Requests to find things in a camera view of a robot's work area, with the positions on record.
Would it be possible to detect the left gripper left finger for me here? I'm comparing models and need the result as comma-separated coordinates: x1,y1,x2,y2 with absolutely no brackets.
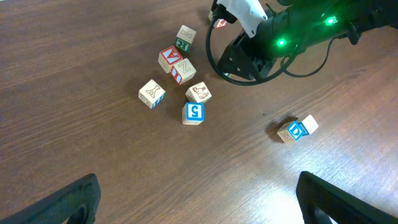
1,173,101,224

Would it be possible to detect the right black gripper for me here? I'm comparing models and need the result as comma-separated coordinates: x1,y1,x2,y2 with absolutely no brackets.
216,12,330,82

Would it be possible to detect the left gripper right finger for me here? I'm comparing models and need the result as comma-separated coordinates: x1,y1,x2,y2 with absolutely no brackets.
296,171,397,224

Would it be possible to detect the blue D block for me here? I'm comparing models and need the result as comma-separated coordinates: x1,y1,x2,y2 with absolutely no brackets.
277,121,305,143

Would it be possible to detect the block with blue T side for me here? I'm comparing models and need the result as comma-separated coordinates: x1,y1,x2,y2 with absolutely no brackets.
299,115,319,136

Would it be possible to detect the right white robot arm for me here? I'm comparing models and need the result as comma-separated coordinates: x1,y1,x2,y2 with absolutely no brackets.
211,0,397,85

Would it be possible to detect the block with red bottom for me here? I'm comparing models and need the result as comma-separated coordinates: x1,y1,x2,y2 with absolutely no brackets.
208,11,228,29

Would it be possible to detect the block with animal drawing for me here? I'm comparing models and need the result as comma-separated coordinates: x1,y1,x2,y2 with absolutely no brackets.
185,82,212,103

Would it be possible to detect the block I with green R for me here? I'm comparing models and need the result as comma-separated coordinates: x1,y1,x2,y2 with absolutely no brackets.
174,25,197,52

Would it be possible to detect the block Z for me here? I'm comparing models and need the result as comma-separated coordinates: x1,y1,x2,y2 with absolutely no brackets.
171,58,197,85

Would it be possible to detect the blue 5 block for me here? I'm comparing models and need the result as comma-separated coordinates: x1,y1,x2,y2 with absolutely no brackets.
182,102,205,125

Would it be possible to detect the red A block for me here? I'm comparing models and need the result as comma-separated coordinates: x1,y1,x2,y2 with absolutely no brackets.
158,46,183,73

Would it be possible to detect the block Y with blue side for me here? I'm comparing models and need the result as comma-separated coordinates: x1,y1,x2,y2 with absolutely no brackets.
138,80,165,109

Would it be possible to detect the right black camera cable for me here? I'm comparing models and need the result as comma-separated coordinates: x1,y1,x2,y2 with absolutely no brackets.
205,18,335,86

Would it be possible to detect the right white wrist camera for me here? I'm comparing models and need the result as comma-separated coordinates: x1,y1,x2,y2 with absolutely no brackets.
211,0,268,38

